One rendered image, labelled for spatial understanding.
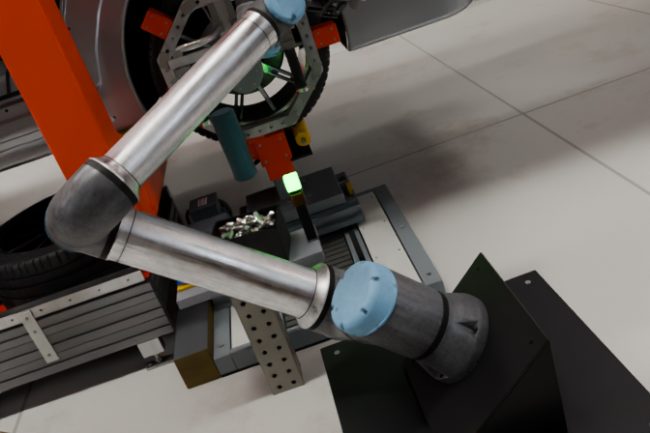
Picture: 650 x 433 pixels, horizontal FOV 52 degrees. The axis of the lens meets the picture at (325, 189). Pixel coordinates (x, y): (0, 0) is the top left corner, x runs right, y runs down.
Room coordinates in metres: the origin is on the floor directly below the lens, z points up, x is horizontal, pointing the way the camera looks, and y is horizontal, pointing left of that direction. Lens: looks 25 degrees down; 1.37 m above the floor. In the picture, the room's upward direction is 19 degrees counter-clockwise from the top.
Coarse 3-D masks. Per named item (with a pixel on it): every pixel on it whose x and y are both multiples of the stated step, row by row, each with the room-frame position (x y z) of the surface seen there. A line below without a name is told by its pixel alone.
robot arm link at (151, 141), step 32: (256, 0) 1.40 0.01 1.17; (288, 0) 1.37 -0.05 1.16; (256, 32) 1.33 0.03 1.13; (224, 64) 1.28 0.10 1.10; (192, 96) 1.23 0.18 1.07; (224, 96) 1.28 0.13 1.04; (160, 128) 1.18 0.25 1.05; (192, 128) 1.22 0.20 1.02; (96, 160) 1.12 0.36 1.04; (128, 160) 1.13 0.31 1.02; (160, 160) 1.17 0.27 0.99; (64, 192) 1.11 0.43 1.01; (96, 192) 1.08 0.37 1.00; (128, 192) 1.10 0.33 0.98; (64, 224) 1.09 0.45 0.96; (96, 224) 1.08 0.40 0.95
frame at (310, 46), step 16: (192, 0) 2.34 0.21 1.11; (208, 0) 2.34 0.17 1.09; (176, 16) 2.34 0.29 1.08; (304, 16) 2.34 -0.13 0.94; (176, 32) 2.34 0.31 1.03; (304, 32) 2.34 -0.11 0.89; (304, 48) 2.40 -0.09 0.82; (160, 64) 2.33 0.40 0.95; (320, 64) 2.34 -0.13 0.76; (176, 80) 2.34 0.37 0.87; (304, 96) 2.34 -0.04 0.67; (288, 112) 2.36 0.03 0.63; (208, 128) 2.34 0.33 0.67; (256, 128) 2.34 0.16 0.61; (272, 128) 2.34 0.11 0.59
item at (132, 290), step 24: (72, 288) 2.03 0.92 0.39; (96, 288) 1.99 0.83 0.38; (120, 288) 1.99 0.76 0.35; (144, 288) 1.99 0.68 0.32; (0, 312) 2.03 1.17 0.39; (24, 312) 1.98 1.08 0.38; (48, 312) 1.99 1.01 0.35; (72, 312) 1.99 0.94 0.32; (96, 312) 1.99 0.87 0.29; (0, 336) 1.98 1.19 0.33; (24, 336) 1.98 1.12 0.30; (48, 360) 1.98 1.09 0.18
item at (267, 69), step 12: (192, 12) 2.43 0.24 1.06; (204, 12) 2.45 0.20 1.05; (300, 48) 2.60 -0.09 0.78; (300, 60) 2.57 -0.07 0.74; (276, 72) 2.46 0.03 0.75; (288, 72) 2.45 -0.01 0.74; (288, 84) 2.60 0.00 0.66; (264, 96) 2.45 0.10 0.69; (276, 96) 2.62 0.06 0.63; (288, 96) 2.48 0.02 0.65; (216, 108) 2.54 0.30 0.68; (240, 108) 2.45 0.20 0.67; (252, 108) 2.59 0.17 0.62; (264, 108) 2.54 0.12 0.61; (276, 108) 2.45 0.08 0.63; (240, 120) 2.44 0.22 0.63; (252, 120) 2.44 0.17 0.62
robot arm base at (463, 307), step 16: (448, 304) 1.09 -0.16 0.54; (464, 304) 1.09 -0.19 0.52; (480, 304) 1.10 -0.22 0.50; (448, 320) 1.06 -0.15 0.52; (464, 320) 1.06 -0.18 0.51; (480, 320) 1.06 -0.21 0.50; (448, 336) 1.04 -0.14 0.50; (464, 336) 1.04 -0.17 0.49; (480, 336) 1.04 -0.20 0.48; (432, 352) 1.04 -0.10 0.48; (448, 352) 1.03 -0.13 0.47; (464, 352) 1.02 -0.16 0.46; (480, 352) 1.02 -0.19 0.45; (432, 368) 1.06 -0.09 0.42; (448, 368) 1.03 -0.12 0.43; (464, 368) 1.02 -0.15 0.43
